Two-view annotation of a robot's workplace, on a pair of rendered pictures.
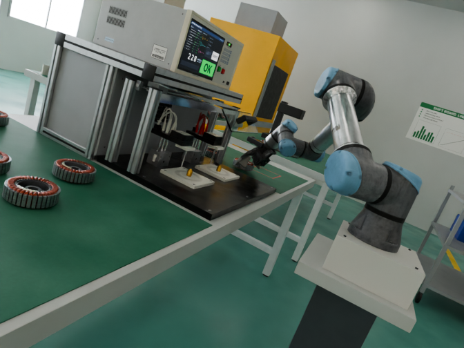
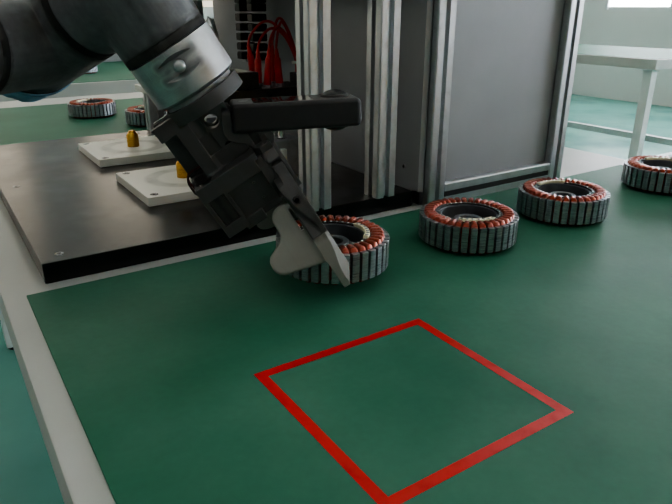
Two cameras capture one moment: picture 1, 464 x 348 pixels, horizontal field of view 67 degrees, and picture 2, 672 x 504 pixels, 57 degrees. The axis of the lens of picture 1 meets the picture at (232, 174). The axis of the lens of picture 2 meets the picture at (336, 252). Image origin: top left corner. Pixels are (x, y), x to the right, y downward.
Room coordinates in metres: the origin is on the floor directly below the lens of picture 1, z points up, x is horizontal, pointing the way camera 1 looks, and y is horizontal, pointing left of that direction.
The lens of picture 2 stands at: (2.12, -0.50, 1.00)
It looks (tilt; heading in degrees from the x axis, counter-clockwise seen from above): 22 degrees down; 125
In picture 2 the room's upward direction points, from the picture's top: straight up
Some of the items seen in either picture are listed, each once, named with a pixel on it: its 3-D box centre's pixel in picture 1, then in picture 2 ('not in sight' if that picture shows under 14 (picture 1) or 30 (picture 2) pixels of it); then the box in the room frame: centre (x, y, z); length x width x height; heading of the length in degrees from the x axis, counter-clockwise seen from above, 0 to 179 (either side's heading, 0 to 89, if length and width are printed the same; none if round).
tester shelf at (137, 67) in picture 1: (163, 73); not in sight; (1.46, 0.40, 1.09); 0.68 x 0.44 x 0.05; 159
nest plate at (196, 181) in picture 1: (188, 177); (133, 149); (1.23, 0.15, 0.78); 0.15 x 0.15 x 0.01; 69
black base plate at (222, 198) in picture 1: (199, 177); (167, 172); (1.35, 0.12, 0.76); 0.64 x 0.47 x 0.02; 159
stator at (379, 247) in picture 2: (243, 164); (332, 247); (1.79, -0.04, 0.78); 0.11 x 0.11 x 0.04
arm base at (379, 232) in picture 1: (378, 224); not in sight; (1.01, -0.46, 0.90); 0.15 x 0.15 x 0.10
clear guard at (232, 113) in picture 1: (208, 108); not in sight; (1.24, 0.15, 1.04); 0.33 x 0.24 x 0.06; 69
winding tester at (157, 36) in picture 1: (173, 43); not in sight; (1.47, 0.40, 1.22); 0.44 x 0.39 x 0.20; 159
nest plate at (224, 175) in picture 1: (217, 172); (184, 180); (1.46, 0.06, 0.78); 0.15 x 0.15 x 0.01; 69
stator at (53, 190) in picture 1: (32, 191); (92, 107); (0.73, 0.41, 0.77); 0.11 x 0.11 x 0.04
